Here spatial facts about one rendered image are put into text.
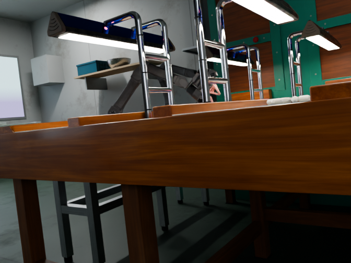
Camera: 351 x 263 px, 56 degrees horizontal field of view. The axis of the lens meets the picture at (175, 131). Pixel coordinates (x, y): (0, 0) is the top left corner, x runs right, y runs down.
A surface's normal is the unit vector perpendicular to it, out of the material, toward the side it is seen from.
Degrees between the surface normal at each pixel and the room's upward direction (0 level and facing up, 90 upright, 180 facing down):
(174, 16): 90
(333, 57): 90
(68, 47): 90
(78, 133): 90
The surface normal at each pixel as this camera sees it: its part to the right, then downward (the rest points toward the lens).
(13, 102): 0.83, -0.06
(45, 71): -0.55, 0.10
